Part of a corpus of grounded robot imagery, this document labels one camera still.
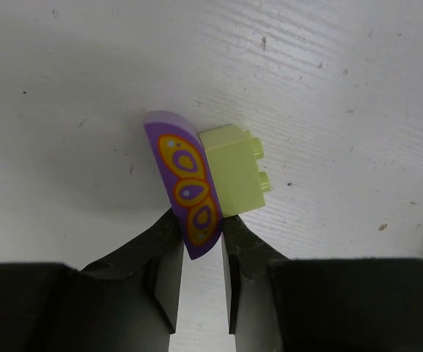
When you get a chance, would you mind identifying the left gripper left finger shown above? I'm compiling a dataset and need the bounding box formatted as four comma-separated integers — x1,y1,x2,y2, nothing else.
0,211,184,351

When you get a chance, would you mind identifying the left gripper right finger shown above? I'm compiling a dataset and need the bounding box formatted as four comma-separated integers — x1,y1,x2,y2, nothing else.
222,216,423,351

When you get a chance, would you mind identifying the light yellow lego brick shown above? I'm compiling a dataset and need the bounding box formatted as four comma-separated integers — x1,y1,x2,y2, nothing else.
199,125,271,218

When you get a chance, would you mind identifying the purple butterfly curved lego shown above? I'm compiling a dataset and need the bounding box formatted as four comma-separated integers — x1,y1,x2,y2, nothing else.
144,111,223,260

